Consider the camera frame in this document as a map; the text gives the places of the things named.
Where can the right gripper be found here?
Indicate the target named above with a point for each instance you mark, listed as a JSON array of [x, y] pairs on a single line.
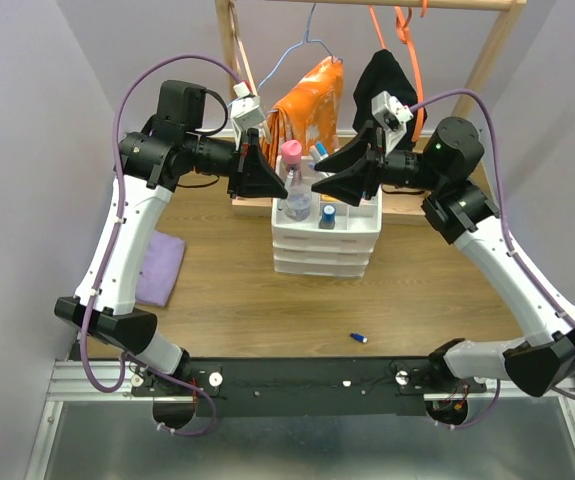
[[350, 186]]

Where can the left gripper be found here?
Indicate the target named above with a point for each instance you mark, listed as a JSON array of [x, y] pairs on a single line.
[[253, 177]]

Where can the black garment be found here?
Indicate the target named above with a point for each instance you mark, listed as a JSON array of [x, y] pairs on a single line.
[[382, 73]]

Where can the blue cap white marker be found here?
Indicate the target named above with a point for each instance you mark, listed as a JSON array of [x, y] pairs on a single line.
[[322, 150]]

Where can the orange patterned cloth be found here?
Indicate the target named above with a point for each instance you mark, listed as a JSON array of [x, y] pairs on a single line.
[[309, 112]]

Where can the small blue cap piece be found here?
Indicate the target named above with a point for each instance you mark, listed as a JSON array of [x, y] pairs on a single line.
[[358, 337]]

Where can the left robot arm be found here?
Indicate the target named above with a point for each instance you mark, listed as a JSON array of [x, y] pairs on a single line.
[[152, 161]]

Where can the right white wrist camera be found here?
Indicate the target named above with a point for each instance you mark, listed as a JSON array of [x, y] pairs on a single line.
[[392, 116]]

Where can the clear paperclip jar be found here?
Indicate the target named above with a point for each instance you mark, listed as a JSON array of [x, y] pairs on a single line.
[[298, 204]]

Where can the white drawer organizer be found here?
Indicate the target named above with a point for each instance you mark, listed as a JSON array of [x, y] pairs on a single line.
[[302, 248]]

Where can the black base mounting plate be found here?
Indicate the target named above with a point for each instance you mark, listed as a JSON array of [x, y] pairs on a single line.
[[298, 387]]

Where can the purple folded cloth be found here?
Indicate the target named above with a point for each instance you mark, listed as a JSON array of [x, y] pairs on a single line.
[[159, 270]]

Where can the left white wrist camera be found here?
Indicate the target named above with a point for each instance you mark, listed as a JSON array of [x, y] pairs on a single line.
[[247, 112]]

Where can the blue wire hanger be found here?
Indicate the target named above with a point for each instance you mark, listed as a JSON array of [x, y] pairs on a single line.
[[291, 50]]

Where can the blue lid small jar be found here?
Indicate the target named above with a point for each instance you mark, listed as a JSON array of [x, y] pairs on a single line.
[[328, 217]]

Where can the wooden clothes rack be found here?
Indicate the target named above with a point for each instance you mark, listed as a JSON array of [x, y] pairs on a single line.
[[403, 208]]

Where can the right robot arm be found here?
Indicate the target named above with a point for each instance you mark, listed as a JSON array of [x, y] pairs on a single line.
[[467, 219]]

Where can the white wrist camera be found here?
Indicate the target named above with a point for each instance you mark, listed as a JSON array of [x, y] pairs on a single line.
[[392, 116], [247, 112]]

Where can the pink lid pen tube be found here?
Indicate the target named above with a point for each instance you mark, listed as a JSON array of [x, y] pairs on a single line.
[[291, 156]]

